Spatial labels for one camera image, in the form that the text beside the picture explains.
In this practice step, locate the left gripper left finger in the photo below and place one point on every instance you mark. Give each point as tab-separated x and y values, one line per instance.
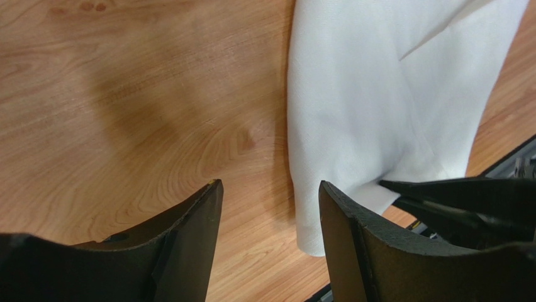
169	257

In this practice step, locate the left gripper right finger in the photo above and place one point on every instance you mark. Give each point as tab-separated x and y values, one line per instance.
372	259

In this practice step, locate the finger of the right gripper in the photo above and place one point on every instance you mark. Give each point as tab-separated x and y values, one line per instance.
472	211

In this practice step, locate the white cloth napkin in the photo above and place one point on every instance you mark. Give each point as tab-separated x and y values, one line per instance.
387	90

